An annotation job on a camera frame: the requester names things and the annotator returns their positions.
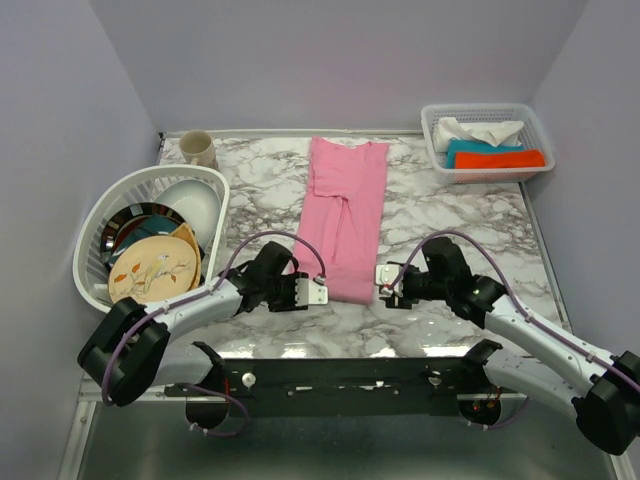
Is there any pink t shirt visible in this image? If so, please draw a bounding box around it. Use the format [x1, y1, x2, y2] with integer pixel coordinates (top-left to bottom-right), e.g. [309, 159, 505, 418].
[297, 137, 389, 305]

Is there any tan scalloped dish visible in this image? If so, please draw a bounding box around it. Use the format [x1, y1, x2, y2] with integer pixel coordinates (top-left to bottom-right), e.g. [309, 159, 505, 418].
[169, 223, 199, 251]

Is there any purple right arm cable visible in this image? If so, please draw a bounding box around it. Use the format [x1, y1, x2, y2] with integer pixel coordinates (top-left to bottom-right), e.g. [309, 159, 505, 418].
[384, 230, 640, 431]

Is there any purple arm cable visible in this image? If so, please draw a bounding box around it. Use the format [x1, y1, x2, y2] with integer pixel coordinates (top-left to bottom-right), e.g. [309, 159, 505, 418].
[101, 230, 328, 437]
[384, 230, 640, 431]

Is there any aluminium frame rail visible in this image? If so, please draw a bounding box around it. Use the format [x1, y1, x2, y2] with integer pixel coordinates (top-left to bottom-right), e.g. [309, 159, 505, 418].
[60, 379, 639, 479]

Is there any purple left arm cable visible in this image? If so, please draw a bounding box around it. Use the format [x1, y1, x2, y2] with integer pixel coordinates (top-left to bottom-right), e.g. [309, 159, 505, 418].
[101, 230, 328, 437]

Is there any teal folded t shirt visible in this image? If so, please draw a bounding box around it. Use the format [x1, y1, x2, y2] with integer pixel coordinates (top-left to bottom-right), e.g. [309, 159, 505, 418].
[445, 139, 524, 169]

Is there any teal ceramic plate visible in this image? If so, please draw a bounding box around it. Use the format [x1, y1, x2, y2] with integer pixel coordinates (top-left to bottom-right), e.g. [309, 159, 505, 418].
[112, 214, 183, 255]

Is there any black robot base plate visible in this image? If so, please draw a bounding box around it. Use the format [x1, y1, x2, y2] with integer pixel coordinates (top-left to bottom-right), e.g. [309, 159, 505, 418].
[164, 344, 521, 419]

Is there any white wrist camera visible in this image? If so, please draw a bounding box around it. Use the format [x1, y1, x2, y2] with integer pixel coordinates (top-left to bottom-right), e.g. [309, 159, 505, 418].
[294, 274, 329, 308]
[374, 263, 404, 297]

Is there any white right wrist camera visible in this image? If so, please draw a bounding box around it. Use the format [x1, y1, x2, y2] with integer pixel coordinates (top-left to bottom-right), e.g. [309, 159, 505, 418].
[374, 263, 404, 297]

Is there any white oval dish basket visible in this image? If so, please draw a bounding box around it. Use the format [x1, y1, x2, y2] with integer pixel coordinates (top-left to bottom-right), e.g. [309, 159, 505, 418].
[72, 164, 230, 313]

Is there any dark striped rim plate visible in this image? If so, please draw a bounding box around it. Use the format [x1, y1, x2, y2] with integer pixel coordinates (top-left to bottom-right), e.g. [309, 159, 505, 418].
[100, 202, 182, 268]

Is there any white ceramic bowl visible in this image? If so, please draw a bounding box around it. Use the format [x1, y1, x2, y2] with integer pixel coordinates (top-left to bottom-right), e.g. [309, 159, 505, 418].
[153, 179, 222, 249]

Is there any beige bird pattern plate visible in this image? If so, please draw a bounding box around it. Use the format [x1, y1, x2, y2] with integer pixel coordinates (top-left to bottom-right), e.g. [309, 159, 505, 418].
[108, 236, 201, 303]

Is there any beige ceramic mug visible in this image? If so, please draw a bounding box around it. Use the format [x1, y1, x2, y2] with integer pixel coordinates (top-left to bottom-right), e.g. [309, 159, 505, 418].
[178, 130, 219, 170]

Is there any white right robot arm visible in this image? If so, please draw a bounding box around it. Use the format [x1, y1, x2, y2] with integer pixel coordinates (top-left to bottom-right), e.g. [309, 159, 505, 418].
[374, 231, 639, 456]

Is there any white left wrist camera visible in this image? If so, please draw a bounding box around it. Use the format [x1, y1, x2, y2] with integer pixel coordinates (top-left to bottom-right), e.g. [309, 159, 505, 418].
[294, 274, 329, 308]

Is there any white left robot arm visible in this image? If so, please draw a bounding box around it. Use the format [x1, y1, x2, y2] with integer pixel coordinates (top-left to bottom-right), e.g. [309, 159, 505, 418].
[77, 241, 324, 406]

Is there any white plastic mesh basket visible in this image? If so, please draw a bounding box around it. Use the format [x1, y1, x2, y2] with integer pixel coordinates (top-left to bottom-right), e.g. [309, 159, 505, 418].
[421, 103, 555, 184]

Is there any orange folded t shirt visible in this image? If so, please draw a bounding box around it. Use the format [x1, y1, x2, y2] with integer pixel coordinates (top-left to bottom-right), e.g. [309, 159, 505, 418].
[454, 150, 546, 169]

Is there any white folded t shirt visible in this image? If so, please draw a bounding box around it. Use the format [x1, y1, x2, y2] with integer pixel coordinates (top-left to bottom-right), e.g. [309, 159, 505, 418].
[432, 117, 525, 153]

